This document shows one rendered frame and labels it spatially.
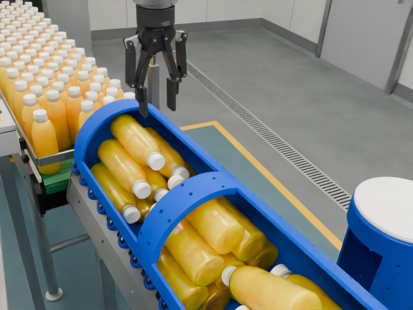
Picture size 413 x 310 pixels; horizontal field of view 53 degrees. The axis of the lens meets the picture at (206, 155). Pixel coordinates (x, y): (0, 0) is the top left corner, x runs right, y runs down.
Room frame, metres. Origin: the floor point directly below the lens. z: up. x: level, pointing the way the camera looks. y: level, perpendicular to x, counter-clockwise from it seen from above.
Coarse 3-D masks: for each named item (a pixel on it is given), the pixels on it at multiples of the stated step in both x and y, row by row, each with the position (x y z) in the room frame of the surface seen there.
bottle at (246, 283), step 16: (240, 272) 0.52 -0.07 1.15; (256, 272) 0.50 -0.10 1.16; (240, 288) 0.49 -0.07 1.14; (256, 288) 0.46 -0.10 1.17; (272, 288) 0.45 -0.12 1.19; (288, 288) 0.44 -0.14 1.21; (304, 288) 0.44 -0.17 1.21; (256, 304) 0.45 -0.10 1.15; (272, 304) 0.42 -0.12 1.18; (288, 304) 0.41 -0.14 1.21; (304, 304) 0.42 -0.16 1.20; (320, 304) 0.42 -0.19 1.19
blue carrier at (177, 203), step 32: (96, 128) 0.92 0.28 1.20; (160, 128) 1.08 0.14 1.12; (96, 160) 0.97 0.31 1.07; (192, 160) 0.96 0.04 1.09; (96, 192) 0.80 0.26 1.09; (192, 192) 0.64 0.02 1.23; (224, 192) 0.65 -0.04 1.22; (128, 224) 0.80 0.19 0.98; (160, 224) 0.59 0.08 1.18; (256, 224) 0.73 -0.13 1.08; (288, 224) 0.59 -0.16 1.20; (288, 256) 0.63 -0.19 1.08; (320, 256) 0.50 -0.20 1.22; (160, 288) 0.52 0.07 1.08; (352, 288) 0.43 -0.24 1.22
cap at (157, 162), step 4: (152, 156) 0.83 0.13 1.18; (156, 156) 0.82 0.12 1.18; (160, 156) 0.83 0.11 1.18; (152, 160) 0.81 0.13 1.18; (156, 160) 0.82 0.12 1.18; (160, 160) 0.82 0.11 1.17; (164, 160) 0.83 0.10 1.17; (152, 164) 0.81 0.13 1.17; (156, 164) 0.82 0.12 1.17; (160, 164) 0.82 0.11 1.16; (164, 164) 0.83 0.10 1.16; (152, 168) 0.81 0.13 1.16; (156, 168) 0.82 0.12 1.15; (160, 168) 0.82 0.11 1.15
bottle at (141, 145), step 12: (120, 120) 0.96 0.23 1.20; (132, 120) 0.97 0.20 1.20; (120, 132) 0.93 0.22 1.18; (132, 132) 0.90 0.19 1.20; (144, 132) 0.91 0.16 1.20; (132, 144) 0.87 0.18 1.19; (144, 144) 0.86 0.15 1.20; (156, 144) 0.87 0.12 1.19; (132, 156) 0.86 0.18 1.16; (144, 156) 0.84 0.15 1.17
